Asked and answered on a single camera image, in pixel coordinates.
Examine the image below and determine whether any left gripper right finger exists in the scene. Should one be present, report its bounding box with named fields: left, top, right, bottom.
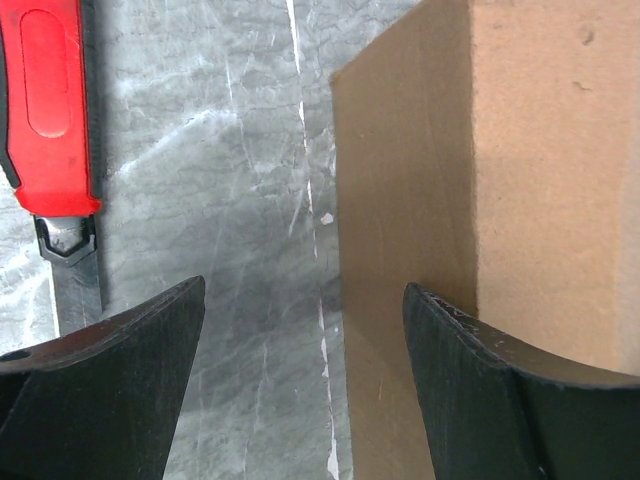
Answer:
left=403, top=283, right=639, bottom=480

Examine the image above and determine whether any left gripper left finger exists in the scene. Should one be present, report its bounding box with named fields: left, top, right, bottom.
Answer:
left=1, top=276, right=205, bottom=479

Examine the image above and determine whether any brown cardboard express box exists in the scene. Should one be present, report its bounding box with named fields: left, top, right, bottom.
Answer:
left=331, top=1, right=639, bottom=479

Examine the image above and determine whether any red black utility knife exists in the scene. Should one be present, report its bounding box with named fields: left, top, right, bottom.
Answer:
left=1, top=0, right=103, bottom=336

